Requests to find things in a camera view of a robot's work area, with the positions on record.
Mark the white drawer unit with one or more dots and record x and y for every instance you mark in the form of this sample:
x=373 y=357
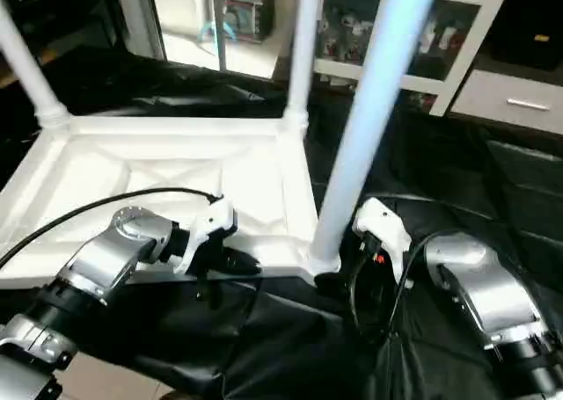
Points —
x=519 y=101

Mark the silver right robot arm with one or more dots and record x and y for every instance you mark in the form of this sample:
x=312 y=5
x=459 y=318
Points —
x=493 y=303

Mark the white plastic table leg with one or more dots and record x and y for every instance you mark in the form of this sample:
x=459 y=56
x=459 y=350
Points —
x=302 y=48
x=374 y=92
x=31 y=66

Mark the black metal shelf rack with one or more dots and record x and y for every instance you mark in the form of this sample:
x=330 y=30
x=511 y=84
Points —
x=53 y=18

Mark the white glass-door cabinet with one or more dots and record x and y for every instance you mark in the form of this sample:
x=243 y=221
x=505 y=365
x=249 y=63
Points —
x=440 y=40

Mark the light blue metal frame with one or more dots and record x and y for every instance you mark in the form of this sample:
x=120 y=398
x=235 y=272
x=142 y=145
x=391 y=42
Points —
x=218 y=22

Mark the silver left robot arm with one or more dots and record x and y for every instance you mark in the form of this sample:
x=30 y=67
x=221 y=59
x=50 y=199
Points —
x=97 y=268

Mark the black box yellow label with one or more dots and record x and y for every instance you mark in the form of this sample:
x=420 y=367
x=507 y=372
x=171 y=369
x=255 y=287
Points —
x=537 y=22

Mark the black mat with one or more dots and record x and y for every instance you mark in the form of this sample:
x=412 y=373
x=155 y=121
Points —
x=493 y=180

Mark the dark storage box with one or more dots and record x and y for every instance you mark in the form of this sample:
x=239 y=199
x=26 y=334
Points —
x=246 y=15

